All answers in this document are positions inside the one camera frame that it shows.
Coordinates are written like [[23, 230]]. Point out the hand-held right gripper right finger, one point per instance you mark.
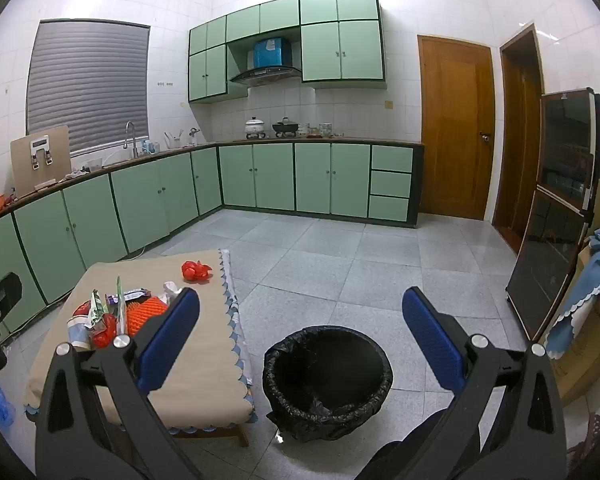
[[432, 340]]

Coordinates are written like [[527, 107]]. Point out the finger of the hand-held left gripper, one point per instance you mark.
[[0, 295]]

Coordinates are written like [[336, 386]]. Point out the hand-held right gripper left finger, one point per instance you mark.
[[170, 340]]

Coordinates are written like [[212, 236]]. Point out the black bag-lined trash bin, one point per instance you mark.
[[325, 385]]

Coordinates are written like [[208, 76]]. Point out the orange foam fruit net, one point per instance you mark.
[[145, 317]]

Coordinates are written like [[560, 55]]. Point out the crumpled white tissue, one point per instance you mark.
[[171, 291]]

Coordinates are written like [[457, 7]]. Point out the torn snack wrapper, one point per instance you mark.
[[132, 295]]

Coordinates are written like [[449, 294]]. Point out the green plastic strip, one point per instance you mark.
[[120, 305]]

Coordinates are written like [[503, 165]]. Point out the red paper cup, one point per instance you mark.
[[105, 335]]

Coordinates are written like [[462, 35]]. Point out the red plastic bag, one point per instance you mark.
[[195, 271]]

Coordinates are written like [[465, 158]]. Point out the cardboard sheet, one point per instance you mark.
[[22, 170]]

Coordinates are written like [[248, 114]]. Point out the green base cabinets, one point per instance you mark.
[[145, 200]]

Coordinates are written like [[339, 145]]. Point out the black glass-door cabinet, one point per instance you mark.
[[555, 240]]

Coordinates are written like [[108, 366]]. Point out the cardboard box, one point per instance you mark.
[[590, 360]]

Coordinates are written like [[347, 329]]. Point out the blue scalloped cloth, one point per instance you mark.
[[590, 280]]

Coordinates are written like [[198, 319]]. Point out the utensil holder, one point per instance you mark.
[[174, 141]]

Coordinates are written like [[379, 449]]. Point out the kitchen faucet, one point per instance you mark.
[[131, 135]]

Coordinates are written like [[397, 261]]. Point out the wooden side door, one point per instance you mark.
[[520, 150]]

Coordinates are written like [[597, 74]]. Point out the grey window blind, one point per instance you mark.
[[87, 85]]

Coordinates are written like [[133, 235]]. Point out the white cooking pot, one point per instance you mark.
[[255, 127]]

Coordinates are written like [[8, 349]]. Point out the group of glass jars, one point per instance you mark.
[[322, 131]]

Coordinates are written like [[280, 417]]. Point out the black wok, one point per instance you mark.
[[285, 127]]

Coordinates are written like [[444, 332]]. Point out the range hood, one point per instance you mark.
[[265, 76]]

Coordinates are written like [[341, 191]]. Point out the blue box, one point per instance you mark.
[[271, 52]]

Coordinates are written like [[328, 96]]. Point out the white wall-mount device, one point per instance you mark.
[[41, 152]]

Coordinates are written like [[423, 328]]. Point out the green wall cabinets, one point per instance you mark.
[[340, 50]]

